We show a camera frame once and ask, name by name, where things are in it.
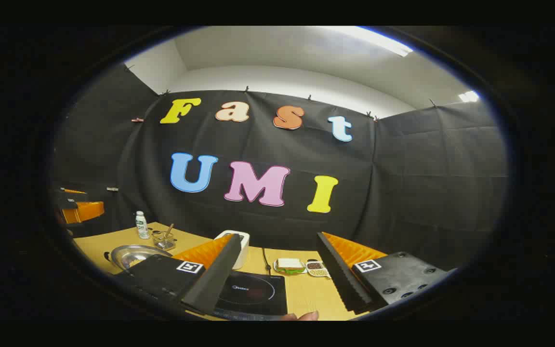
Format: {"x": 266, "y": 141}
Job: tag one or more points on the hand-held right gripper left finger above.
{"x": 219, "y": 274}

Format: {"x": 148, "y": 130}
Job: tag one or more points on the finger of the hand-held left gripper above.
{"x": 85, "y": 211}
{"x": 70, "y": 198}

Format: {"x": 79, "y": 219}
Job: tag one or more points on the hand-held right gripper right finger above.
{"x": 337, "y": 274}

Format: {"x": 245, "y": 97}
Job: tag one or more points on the black induction cooktop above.
{"x": 253, "y": 291}

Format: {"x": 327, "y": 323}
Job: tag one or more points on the stainless steel pot with beans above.
{"x": 133, "y": 253}

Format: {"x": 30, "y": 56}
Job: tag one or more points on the white divided grain dish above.
{"x": 317, "y": 269}

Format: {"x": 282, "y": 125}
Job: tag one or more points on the white toaster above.
{"x": 243, "y": 246}

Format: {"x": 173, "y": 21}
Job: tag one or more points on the sandwich on green plate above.
{"x": 289, "y": 265}

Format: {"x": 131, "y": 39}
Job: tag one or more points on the white bottle with green label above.
{"x": 142, "y": 226}

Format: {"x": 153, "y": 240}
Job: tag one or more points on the black backdrop cloth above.
{"x": 403, "y": 193}

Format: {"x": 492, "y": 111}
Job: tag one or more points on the small ceiling light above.
{"x": 469, "y": 96}

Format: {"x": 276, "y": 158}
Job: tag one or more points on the long ceiling light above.
{"x": 378, "y": 41}

